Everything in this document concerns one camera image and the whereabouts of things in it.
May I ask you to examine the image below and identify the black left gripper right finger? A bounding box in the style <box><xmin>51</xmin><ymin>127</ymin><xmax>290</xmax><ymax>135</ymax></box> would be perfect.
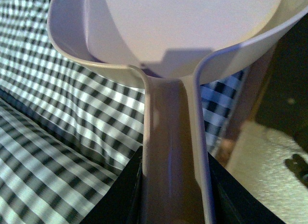
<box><xmin>208</xmin><ymin>154</ymin><xmax>284</xmax><ymax>224</ymax></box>

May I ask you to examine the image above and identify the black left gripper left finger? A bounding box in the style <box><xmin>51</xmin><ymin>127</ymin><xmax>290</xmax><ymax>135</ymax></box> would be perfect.
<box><xmin>81</xmin><ymin>146</ymin><xmax>142</xmax><ymax>224</ymax></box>

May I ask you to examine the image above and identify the white plastic dustpan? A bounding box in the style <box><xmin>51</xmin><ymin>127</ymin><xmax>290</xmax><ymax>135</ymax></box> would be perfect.
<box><xmin>47</xmin><ymin>0</ymin><xmax>308</xmax><ymax>224</ymax></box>

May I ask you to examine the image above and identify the black white checkered bedsheet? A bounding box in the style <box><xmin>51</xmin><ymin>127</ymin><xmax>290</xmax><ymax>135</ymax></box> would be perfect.
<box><xmin>0</xmin><ymin>0</ymin><xmax>246</xmax><ymax>224</ymax></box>

